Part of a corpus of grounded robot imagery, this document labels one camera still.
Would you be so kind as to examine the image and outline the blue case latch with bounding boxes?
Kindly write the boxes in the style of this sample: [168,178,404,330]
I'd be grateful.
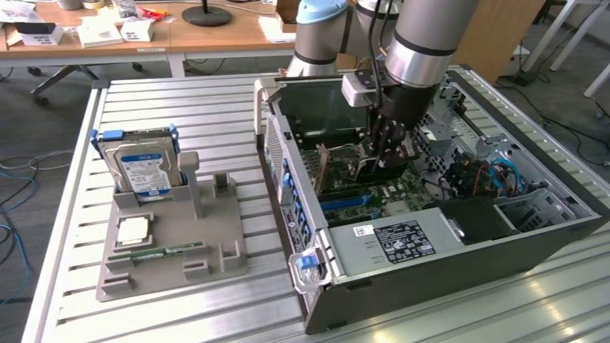
[294,253,318,271]

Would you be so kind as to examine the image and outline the green RAM stick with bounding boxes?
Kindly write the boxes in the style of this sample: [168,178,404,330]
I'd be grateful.
[106,242,204,264]

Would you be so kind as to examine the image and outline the blue wire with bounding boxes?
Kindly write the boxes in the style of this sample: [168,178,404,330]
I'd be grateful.
[488,156,528,196]

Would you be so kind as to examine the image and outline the white device with red button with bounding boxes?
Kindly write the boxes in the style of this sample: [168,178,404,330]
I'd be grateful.
[507,46,532,78]

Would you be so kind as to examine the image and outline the grey floor cable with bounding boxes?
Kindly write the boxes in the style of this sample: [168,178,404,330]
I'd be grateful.
[0,149,74,171]

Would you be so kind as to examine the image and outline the wooden desk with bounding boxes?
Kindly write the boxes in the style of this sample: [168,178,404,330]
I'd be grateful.
[0,0,172,78]
[168,0,429,78]

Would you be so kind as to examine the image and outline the brown cardboard box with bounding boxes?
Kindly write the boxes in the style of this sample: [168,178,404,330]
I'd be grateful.
[274,0,301,35]

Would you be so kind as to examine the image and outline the stack of white papers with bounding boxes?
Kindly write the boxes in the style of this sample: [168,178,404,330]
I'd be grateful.
[258,16,298,44]

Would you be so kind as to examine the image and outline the white table frame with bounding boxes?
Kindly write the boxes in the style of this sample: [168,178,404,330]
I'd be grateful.
[521,0,605,72]

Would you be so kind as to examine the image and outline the blue floor cable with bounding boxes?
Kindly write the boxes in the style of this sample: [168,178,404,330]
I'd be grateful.
[0,171,37,307]

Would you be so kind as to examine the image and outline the perforated metal disk bay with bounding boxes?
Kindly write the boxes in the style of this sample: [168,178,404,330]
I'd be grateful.
[413,106,481,169]

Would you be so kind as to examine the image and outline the red wire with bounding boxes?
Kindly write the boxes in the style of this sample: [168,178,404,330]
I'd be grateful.
[471,164,491,196]

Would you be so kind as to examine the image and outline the white open paper box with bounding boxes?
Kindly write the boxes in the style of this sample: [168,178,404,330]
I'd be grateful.
[74,16,124,49]

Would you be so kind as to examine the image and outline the grey power supply unit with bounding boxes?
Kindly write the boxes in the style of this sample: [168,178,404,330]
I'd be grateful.
[328,208,465,278]

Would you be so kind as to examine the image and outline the white box with label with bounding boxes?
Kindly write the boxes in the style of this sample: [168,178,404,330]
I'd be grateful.
[118,19,156,43]

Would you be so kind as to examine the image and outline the grey parts rack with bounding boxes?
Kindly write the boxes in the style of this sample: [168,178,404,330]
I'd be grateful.
[94,150,248,303]

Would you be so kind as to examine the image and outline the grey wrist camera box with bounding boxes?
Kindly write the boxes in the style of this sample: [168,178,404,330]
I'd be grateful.
[340,70,384,108]

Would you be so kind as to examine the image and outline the graphics card with black cooler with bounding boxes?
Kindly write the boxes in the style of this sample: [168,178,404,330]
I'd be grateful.
[314,141,408,197]

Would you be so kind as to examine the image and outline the open black PC case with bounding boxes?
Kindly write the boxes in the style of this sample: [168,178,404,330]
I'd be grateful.
[253,64,610,336]

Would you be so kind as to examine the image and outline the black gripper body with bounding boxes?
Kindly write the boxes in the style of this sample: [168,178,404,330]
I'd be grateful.
[368,84,437,129]

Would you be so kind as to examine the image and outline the grey slanted disk bay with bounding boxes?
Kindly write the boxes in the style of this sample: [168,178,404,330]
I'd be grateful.
[492,189,577,233]

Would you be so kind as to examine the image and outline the black and white box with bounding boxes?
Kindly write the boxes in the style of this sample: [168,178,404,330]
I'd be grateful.
[13,21,65,46]

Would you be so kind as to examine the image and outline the hard disk in blue caddy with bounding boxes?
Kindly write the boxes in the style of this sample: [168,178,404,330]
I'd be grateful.
[88,124,180,204]

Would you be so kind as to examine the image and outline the silver CPU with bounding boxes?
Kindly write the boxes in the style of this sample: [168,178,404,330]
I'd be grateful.
[116,217,148,247]

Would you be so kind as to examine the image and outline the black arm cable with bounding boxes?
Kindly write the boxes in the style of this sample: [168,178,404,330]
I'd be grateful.
[371,0,388,108]

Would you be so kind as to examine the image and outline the black round lamp base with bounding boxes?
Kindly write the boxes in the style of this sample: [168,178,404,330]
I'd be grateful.
[181,0,233,27]

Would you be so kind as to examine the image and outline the red package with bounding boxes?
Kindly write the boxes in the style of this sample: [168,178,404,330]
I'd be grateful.
[140,7,170,21]

